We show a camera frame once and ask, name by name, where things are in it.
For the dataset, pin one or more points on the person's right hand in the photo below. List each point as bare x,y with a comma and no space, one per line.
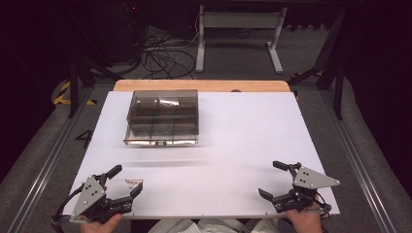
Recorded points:
304,221

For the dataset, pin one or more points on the small clear packet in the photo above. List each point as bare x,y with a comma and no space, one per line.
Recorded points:
133,183

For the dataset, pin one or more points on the shiny packet inside box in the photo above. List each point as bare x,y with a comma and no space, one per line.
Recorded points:
169,102

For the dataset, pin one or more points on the person's left hand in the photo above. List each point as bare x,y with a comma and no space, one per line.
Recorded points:
100,225

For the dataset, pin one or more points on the aluminium floor rail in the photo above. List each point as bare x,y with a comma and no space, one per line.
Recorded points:
42,174
353,155

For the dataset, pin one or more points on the black metal stand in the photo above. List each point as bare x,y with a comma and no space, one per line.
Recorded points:
74,87
338,87

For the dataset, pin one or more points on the person's light clothing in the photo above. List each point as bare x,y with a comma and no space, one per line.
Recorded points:
200,226

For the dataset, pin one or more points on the yellow black hazard tape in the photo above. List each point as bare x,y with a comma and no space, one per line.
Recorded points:
61,97

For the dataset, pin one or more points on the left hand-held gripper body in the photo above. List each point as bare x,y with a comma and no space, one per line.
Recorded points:
88,194

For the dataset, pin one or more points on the white metal desk frame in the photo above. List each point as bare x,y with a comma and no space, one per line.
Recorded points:
239,20

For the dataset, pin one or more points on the white board sheet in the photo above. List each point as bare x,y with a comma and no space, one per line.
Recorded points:
243,145

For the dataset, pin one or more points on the smoky clear compartment box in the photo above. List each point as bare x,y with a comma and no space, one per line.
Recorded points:
162,118

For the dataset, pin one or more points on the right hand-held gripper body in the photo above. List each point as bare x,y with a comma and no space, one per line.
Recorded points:
311,179

